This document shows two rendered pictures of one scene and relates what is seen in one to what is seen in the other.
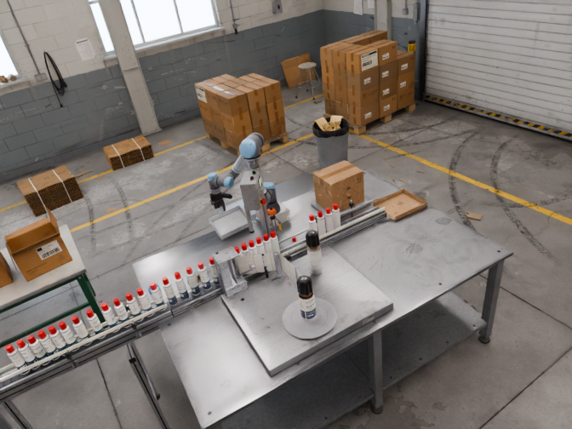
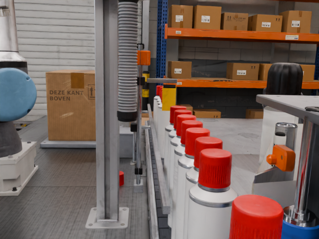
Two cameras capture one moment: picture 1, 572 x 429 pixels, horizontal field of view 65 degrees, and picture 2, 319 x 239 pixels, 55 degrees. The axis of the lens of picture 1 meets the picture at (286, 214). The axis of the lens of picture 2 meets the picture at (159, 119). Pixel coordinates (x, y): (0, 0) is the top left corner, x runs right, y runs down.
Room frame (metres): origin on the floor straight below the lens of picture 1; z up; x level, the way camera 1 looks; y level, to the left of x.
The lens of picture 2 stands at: (2.18, 0.70, 1.18)
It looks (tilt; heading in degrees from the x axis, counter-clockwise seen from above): 11 degrees down; 290
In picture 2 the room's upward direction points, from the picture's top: 2 degrees clockwise
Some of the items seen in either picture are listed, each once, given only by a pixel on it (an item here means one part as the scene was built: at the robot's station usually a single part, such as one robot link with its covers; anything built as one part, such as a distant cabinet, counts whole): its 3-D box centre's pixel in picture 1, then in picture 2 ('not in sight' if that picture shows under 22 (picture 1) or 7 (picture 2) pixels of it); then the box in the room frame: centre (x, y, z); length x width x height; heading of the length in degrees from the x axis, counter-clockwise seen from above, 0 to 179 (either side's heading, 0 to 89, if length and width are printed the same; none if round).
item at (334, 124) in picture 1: (332, 130); not in sight; (5.14, -0.73, 0.50); 0.42 x 0.41 x 0.28; 118
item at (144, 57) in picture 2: (277, 230); (153, 120); (2.42, 0.08, 1.05); 0.10 x 0.04 x 0.33; 24
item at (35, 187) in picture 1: (50, 190); not in sight; (5.44, 3.06, 0.16); 0.65 x 0.54 x 0.32; 123
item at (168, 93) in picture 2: not in sight; (168, 97); (2.40, 0.05, 1.09); 0.03 x 0.01 x 0.06; 24
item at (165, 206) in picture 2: (317, 225); (152, 129); (2.54, -0.20, 0.95); 1.07 x 0.01 x 0.01; 114
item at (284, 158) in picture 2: not in sight; (279, 157); (2.17, 0.37, 1.08); 0.03 x 0.02 x 0.02; 114
